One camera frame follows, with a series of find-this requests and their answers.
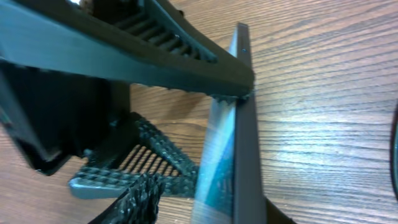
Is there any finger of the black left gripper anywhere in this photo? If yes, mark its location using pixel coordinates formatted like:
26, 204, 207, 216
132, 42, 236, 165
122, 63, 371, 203
1, 1, 254, 96
68, 113, 198, 199

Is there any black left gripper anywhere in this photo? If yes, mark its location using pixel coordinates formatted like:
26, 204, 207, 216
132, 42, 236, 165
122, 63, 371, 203
1, 61, 130, 175

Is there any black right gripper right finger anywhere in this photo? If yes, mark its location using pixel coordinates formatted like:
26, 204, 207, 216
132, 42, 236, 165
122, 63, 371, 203
265, 197, 297, 224

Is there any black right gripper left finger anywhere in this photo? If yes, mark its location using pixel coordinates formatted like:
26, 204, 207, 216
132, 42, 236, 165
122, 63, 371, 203
88, 174, 165, 224

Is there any blue Galaxy smartphone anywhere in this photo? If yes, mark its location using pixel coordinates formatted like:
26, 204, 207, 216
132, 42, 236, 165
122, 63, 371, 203
190, 22, 268, 224

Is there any black USB charging cable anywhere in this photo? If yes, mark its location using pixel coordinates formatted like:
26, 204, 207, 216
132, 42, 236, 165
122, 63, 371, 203
390, 99, 398, 202

